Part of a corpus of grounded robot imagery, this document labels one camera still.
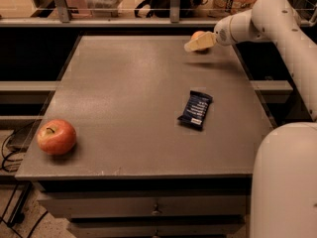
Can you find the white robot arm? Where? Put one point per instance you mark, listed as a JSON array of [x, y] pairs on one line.
[[284, 185]]

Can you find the black bag on shelf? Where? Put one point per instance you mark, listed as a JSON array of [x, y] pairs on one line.
[[161, 8]]

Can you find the dark blue snack bar wrapper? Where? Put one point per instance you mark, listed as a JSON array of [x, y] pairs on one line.
[[195, 110]]

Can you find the orange fruit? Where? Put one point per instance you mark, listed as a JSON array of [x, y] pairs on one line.
[[199, 41]]

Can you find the clear plastic container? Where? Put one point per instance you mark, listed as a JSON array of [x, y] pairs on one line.
[[103, 8]]

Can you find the red apple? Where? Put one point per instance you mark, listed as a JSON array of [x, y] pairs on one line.
[[57, 137]]

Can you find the grey drawer cabinet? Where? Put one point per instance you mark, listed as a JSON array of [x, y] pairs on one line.
[[135, 170]]

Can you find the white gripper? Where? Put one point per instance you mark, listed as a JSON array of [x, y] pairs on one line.
[[222, 34]]

